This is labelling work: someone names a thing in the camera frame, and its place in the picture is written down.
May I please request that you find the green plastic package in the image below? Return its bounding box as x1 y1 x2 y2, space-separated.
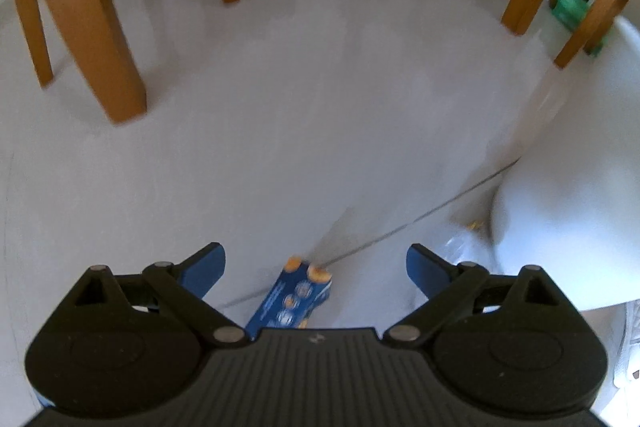
551 0 607 58

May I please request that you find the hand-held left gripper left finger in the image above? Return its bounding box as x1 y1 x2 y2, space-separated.
64 242 249 349

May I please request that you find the wide wooden furniture leg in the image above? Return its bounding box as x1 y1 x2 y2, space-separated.
17 0 149 126

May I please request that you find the white trash bin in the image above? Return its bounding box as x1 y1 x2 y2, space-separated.
489 14 640 314

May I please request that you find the clear crumpled plastic wrap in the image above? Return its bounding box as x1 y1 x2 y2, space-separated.
440 232 495 269

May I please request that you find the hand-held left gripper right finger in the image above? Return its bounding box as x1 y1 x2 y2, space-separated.
383 243 572 349

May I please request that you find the wooden chair frame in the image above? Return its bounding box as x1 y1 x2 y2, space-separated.
553 0 640 70

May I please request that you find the white shoe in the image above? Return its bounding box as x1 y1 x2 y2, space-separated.
612 299 640 391

